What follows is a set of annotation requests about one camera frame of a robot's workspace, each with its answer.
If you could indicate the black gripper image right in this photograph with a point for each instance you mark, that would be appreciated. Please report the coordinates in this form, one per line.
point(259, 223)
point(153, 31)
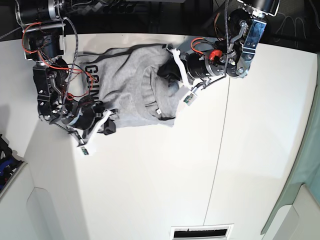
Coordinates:
point(197, 66)

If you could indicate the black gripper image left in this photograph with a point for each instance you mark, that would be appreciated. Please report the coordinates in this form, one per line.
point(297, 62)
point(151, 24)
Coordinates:
point(84, 114)

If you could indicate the grey t-shirt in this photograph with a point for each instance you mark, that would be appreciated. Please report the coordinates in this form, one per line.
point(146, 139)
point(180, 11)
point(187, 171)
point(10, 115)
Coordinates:
point(127, 81)

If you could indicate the rack of blue clamps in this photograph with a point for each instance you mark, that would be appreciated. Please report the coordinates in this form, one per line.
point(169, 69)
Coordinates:
point(8, 163)

